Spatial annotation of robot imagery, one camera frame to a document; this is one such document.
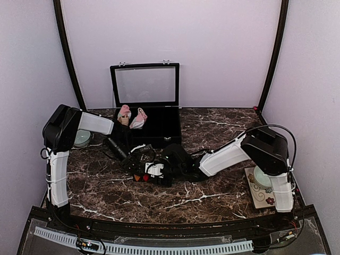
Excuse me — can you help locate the pink patterned sock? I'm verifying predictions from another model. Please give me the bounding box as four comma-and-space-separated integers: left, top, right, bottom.
129, 107, 147, 129

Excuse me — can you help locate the black argyle sock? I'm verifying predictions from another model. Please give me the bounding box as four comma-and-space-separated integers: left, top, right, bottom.
133, 173, 151, 182

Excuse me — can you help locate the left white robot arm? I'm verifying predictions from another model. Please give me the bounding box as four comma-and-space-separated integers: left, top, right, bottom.
40, 104, 139, 208

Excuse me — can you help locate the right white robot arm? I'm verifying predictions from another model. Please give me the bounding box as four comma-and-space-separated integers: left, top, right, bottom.
144, 124, 295, 231

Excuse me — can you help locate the rolled pink sock in box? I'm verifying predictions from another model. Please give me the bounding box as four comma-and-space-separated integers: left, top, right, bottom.
117, 105, 131, 126

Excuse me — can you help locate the pale green bowl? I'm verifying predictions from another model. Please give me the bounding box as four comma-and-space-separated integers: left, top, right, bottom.
73, 130, 91, 148
253, 166, 272, 189

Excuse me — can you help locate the black display box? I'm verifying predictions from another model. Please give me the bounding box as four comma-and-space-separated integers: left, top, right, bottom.
110, 62, 182, 149

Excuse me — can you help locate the floral patterned mat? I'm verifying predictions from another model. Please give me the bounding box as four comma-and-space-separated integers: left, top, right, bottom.
244, 167, 275, 209

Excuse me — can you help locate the small circuit board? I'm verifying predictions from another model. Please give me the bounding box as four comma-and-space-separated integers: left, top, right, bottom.
76, 239, 99, 251

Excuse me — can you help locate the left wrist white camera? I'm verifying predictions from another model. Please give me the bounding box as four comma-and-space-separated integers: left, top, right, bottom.
130, 144, 153, 154

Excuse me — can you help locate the wrist white camera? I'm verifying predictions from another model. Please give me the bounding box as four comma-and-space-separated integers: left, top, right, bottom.
130, 144, 153, 154
144, 163, 164, 178

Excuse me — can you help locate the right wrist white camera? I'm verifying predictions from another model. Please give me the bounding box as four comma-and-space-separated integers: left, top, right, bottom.
144, 163, 164, 178

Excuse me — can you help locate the left black frame post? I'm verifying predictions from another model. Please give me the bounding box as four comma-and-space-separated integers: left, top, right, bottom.
53, 0, 87, 111

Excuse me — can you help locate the black frame post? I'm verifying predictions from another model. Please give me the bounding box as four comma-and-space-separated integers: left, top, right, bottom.
53, 0, 87, 111
257, 0, 289, 116

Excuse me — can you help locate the black front rail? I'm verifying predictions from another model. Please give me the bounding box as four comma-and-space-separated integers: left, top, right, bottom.
24, 205, 321, 240

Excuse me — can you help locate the white slotted cable duct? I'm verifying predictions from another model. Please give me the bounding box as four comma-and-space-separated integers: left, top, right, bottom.
33, 226, 253, 254

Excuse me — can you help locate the right black frame post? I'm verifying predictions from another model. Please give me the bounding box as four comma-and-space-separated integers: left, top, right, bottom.
257, 0, 289, 116

